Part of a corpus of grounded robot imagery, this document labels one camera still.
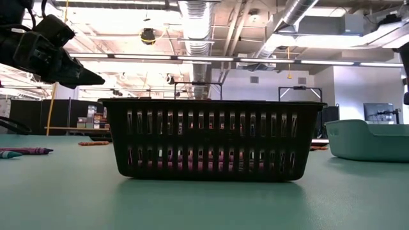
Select stacked small boxes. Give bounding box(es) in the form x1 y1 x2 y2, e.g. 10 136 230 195
76 105 109 129

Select black computer monitor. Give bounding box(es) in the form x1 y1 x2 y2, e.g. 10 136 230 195
363 102 395 125

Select green table mat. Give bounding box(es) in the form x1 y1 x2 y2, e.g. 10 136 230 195
0 133 409 230

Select black partition panel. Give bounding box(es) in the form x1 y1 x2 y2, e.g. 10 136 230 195
9 98 106 135

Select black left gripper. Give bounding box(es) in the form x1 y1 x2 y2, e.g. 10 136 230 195
0 15 105 89

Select silver ventilation duct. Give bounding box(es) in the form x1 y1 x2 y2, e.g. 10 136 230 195
236 0 320 71
177 0 215 100

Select purple crayon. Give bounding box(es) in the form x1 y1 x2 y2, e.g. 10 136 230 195
0 146 54 155
185 152 266 170
137 153 205 170

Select white ceiling light strip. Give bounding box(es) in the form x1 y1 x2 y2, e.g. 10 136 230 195
68 52 405 68

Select black ceiling camera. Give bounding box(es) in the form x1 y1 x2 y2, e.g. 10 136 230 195
140 27 157 45

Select wooden shelf board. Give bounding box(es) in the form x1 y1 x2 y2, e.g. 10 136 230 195
44 126 111 132

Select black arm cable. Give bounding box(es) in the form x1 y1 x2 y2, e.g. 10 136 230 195
0 116 33 135

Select teal plastic bin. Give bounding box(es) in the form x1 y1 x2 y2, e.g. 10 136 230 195
325 119 409 163

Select teal crayon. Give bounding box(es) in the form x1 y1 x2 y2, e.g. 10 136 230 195
0 150 24 160

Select yellow cable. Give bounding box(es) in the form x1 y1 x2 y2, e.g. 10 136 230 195
45 82 59 137

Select black plastic basket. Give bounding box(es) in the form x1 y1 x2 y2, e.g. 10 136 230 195
97 98 327 183

